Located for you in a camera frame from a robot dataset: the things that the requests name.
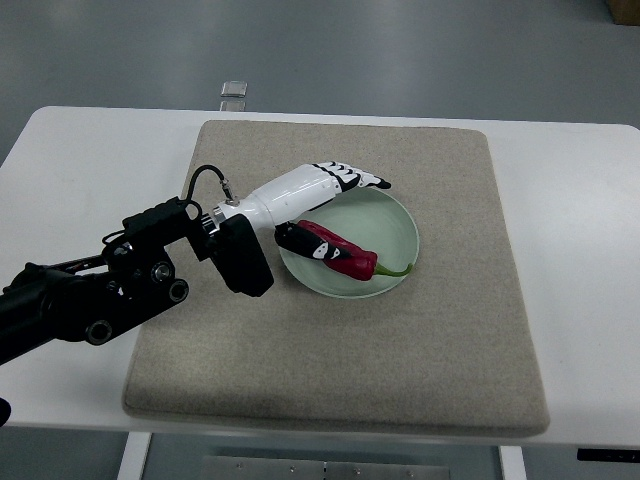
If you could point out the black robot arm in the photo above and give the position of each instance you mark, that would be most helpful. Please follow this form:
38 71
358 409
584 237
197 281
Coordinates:
98 298

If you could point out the white table leg left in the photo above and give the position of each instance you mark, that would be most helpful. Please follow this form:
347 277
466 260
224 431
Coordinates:
134 456

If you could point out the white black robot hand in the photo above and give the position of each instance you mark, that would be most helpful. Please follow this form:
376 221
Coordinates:
277 204

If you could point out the white table leg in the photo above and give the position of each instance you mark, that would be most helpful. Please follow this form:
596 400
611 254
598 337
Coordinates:
134 456
512 463

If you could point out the cardboard box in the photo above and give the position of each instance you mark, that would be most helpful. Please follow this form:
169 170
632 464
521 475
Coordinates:
625 12

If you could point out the black table control panel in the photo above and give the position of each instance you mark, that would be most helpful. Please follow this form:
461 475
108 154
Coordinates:
608 455

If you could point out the red chili pepper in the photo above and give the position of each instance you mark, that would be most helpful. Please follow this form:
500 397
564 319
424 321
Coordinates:
353 260

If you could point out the pale green plate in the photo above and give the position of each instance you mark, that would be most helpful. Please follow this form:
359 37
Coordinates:
374 221

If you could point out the white table leg right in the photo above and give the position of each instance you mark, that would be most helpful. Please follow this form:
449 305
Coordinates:
512 463

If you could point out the beige fabric mat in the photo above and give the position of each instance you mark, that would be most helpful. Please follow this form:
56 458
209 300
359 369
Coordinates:
447 352

